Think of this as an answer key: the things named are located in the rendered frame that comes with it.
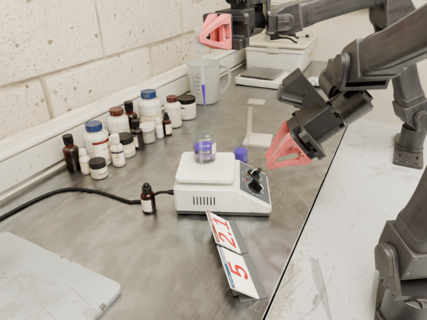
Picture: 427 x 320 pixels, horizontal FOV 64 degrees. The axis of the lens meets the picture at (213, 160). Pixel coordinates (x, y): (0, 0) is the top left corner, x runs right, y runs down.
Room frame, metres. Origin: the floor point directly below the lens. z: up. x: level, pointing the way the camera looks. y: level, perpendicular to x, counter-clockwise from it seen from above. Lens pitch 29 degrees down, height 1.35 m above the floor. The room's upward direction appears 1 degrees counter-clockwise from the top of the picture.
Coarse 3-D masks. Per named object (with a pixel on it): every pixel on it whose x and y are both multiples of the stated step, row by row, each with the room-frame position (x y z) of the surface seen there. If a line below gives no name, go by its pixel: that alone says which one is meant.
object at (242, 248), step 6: (210, 222) 0.50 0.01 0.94; (228, 222) 0.54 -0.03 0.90; (234, 222) 0.54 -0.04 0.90; (234, 228) 0.52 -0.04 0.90; (234, 234) 0.50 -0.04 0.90; (240, 234) 0.50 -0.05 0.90; (216, 240) 0.45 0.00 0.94; (234, 240) 0.49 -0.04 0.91; (240, 240) 0.49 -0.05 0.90; (222, 246) 0.46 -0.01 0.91; (228, 246) 0.45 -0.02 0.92; (240, 246) 0.47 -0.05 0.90; (246, 246) 0.47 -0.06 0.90; (234, 252) 0.46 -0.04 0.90; (240, 252) 0.46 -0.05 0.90; (246, 252) 0.46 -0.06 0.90
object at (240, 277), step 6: (228, 252) 0.43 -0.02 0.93; (228, 258) 0.41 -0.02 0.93; (234, 258) 0.43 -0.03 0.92; (240, 258) 0.44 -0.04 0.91; (228, 264) 0.40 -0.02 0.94; (234, 264) 0.41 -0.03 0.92; (240, 264) 0.42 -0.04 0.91; (234, 270) 0.39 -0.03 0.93; (240, 270) 0.40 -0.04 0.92; (246, 270) 0.41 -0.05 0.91; (234, 276) 0.38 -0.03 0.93; (240, 276) 0.39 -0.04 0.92; (246, 276) 0.39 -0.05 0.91; (234, 282) 0.36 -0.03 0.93; (240, 282) 0.37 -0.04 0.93; (246, 282) 0.38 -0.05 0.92; (240, 288) 0.36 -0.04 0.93; (246, 288) 0.36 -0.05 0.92; (252, 288) 0.37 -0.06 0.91
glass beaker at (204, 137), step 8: (192, 128) 0.67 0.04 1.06; (200, 128) 0.68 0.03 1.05; (208, 128) 0.68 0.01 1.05; (192, 136) 0.65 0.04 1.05; (200, 136) 0.63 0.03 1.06; (208, 136) 0.63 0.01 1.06; (200, 144) 0.63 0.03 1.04; (208, 144) 0.63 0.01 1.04; (200, 152) 0.63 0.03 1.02; (208, 152) 0.63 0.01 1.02; (200, 160) 0.63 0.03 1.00; (208, 160) 0.63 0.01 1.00
